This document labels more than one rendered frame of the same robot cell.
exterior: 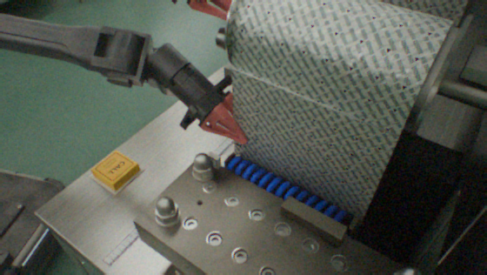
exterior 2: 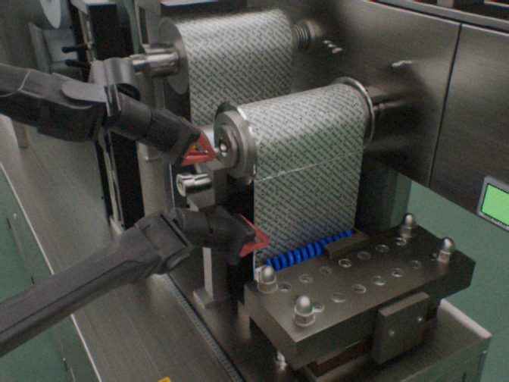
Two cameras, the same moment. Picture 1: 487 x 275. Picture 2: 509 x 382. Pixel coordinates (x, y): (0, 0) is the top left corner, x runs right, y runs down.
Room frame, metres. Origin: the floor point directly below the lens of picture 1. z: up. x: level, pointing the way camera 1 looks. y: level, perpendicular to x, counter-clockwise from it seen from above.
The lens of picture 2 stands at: (0.09, 0.75, 1.65)
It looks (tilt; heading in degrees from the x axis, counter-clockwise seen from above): 30 degrees down; 294
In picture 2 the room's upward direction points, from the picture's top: straight up
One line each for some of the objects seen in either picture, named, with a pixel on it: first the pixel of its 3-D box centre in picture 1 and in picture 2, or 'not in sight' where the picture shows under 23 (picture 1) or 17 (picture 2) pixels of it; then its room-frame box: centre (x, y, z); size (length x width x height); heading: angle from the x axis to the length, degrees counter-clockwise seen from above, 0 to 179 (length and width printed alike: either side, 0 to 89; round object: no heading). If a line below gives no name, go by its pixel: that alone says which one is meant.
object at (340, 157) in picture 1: (299, 147); (307, 208); (0.35, -0.08, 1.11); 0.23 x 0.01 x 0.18; 55
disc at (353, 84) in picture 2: (439, 80); (347, 115); (0.33, -0.23, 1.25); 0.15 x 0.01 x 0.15; 145
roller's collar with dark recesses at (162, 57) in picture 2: not in sight; (158, 60); (0.69, -0.14, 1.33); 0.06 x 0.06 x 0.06; 55
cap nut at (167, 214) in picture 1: (165, 208); (304, 308); (0.29, 0.11, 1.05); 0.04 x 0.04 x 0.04
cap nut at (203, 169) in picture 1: (202, 164); (267, 277); (0.37, 0.06, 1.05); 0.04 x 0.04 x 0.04
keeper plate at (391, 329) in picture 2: not in sight; (401, 327); (0.15, -0.01, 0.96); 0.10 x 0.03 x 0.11; 55
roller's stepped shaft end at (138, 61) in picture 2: not in sight; (129, 64); (0.73, -0.09, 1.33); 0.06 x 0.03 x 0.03; 55
